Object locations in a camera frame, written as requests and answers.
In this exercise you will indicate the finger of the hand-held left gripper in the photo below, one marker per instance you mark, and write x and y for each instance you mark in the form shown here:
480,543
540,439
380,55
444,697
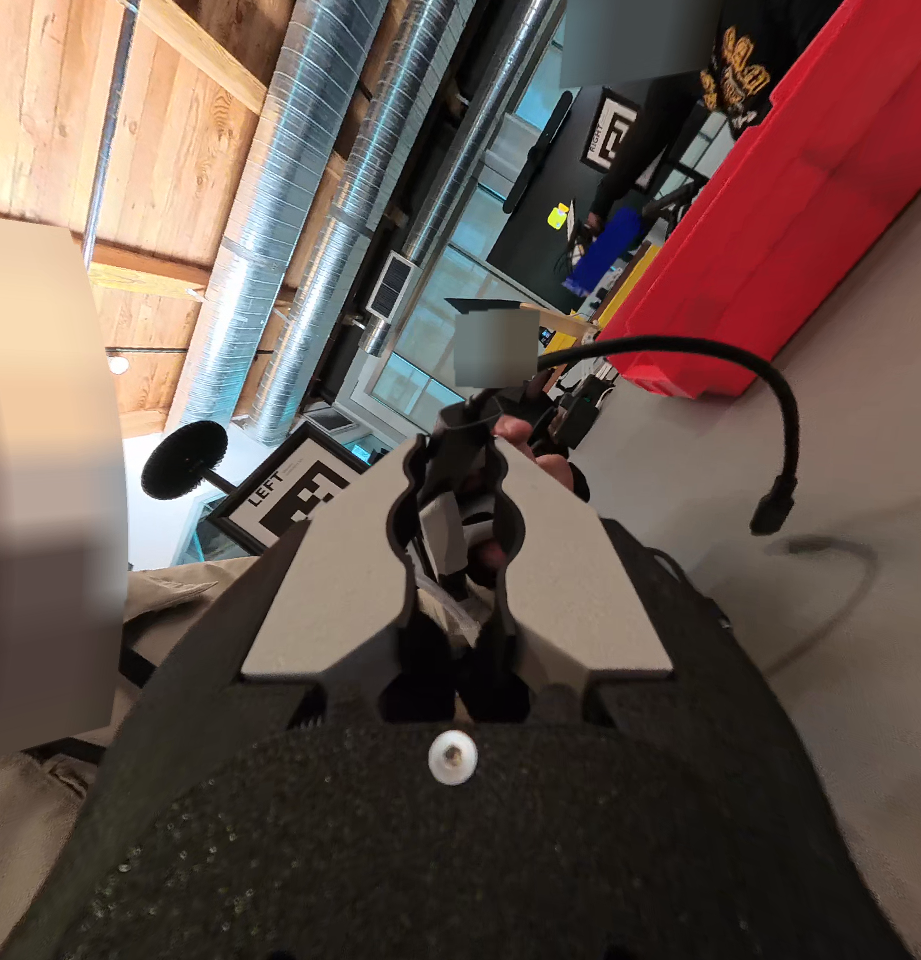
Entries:
445,540
481,534

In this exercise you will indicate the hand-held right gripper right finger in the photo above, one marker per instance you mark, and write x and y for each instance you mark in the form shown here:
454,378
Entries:
580,592

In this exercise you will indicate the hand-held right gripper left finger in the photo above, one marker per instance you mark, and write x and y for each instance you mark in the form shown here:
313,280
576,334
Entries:
333,592

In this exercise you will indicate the red plastic bin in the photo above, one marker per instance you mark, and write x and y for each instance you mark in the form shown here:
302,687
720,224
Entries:
768,225

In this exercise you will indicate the grey desk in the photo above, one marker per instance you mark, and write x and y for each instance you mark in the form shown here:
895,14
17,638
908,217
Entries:
843,420

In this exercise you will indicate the person's left hand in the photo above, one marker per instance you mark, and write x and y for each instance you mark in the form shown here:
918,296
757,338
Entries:
514,433

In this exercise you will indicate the black white tag sign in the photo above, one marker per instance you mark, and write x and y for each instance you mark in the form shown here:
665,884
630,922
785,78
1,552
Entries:
295,487
610,131

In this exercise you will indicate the yellow plastic bin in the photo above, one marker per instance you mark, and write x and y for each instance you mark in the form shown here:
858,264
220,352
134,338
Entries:
625,285

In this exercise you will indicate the small blue bin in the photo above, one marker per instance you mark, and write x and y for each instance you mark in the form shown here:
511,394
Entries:
603,251

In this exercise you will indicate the black monitor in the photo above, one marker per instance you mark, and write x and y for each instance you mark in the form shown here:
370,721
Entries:
528,255

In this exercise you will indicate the white framed panel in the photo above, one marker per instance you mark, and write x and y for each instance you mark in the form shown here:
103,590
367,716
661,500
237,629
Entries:
391,285

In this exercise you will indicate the yellow sticker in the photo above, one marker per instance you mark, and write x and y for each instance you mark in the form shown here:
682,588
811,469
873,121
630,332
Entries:
558,215

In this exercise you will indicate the black video bar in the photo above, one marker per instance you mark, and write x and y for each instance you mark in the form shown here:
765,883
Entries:
539,150

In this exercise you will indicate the large silver insulated duct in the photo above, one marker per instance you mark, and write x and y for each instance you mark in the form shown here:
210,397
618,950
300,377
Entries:
265,225

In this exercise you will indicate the silver spiral duct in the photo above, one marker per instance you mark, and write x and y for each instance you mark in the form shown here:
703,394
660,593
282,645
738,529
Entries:
490,97

